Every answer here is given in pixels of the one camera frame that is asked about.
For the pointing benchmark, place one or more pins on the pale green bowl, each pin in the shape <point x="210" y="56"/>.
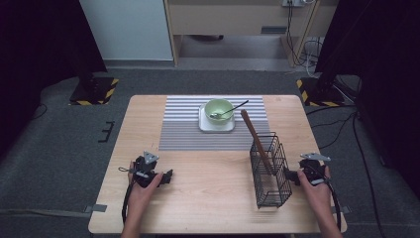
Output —
<point x="218" y="109"/>

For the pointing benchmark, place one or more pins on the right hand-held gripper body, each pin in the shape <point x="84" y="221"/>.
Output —
<point x="312" y="168"/>

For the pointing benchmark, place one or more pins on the white square plate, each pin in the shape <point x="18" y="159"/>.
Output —
<point x="208" y="127"/>

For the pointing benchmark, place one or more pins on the black stand with striped base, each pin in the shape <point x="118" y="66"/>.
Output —
<point x="318" y="94"/>
<point x="94" y="92"/>

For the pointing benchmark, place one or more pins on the light wooden desk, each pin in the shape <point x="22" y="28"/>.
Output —
<point x="231" y="20"/>

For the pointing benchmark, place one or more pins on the person's left hand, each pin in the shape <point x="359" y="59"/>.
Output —
<point x="140" y="198"/>

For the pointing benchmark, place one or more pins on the grey power strip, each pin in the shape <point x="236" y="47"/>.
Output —
<point x="294" y="2"/>

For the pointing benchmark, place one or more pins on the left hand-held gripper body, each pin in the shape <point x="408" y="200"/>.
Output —
<point x="145" y="168"/>

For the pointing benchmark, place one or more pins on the bundle of brown chopsticks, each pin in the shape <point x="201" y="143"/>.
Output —
<point x="252" y="130"/>

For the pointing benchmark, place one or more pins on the black curtain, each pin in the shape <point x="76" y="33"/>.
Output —
<point x="379" y="49"/>
<point x="39" y="49"/>

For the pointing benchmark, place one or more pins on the grey tape piece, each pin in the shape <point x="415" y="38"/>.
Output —
<point x="97" y="208"/>
<point x="345" y="209"/>

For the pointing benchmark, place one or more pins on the person's right hand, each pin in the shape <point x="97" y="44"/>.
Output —
<point x="318" y="198"/>

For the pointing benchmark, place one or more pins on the grey striped placemat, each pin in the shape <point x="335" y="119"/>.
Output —
<point x="181" y="132"/>

